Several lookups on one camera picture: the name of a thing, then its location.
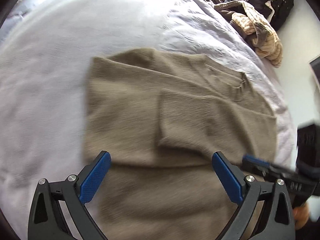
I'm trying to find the tan knit sweater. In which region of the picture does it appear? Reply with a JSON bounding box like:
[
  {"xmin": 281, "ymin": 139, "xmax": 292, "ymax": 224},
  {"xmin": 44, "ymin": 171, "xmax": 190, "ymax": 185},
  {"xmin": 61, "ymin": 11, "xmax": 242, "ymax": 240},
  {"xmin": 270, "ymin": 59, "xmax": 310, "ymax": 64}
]
[{"xmin": 84, "ymin": 48, "xmax": 277, "ymax": 239}]

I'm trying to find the striped cream brown clothes pile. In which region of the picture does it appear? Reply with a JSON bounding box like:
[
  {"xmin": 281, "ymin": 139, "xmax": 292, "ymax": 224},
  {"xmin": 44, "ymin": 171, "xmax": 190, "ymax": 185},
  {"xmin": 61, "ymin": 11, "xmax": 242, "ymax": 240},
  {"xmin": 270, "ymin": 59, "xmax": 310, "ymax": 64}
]
[{"xmin": 204, "ymin": 0, "xmax": 283, "ymax": 68}]

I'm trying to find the person right hand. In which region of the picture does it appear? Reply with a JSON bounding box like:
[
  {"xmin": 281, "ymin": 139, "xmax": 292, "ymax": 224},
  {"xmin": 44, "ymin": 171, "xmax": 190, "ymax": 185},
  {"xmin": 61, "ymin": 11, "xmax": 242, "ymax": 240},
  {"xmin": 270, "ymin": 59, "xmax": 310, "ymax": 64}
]
[{"xmin": 293, "ymin": 202, "xmax": 310, "ymax": 230}]

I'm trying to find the lavender embossed bed blanket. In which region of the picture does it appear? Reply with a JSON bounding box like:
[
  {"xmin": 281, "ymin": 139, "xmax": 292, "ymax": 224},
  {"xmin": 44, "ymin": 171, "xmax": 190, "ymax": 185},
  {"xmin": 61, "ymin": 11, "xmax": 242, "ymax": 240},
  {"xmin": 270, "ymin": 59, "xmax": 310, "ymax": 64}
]
[{"xmin": 1, "ymin": 0, "xmax": 293, "ymax": 239}]

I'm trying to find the black jacket hanging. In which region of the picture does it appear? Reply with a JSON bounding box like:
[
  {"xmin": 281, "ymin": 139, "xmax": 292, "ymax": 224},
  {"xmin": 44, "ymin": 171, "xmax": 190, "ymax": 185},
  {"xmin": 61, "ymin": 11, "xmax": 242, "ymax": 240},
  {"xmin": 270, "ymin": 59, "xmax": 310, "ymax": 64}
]
[{"xmin": 248, "ymin": 0, "xmax": 294, "ymax": 31}]

